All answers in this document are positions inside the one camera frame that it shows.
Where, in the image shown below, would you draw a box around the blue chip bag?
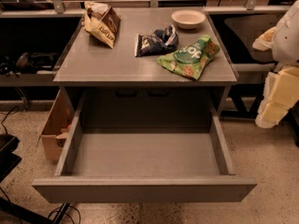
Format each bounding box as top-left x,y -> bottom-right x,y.
135,24 -> 178,57

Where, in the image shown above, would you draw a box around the white bowl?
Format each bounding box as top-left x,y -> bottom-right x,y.
172,9 -> 206,30

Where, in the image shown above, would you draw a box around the brown yellow chip bag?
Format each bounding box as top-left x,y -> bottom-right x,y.
83,1 -> 121,49

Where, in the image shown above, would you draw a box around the green chip bag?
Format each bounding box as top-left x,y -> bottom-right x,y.
157,35 -> 220,80

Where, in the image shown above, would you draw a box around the black equipment left edge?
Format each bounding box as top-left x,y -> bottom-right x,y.
0,134 -> 21,182

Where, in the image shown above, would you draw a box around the black cable on floor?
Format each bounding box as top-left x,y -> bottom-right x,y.
46,203 -> 82,224

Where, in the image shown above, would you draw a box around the black headphones on shelf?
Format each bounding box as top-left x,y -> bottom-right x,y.
0,51 -> 60,77

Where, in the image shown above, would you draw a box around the grey cabinet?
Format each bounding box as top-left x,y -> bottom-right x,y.
55,8 -> 236,133

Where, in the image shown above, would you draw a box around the cardboard box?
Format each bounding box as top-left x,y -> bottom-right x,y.
40,91 -> 74,161

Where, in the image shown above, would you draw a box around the grey open top drawer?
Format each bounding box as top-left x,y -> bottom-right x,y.
33,89 -> 256,203

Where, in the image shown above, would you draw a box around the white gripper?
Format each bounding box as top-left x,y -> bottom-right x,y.
255,66 -> 299,129

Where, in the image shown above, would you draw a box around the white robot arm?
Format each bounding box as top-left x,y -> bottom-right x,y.
252,1 -> 299,129

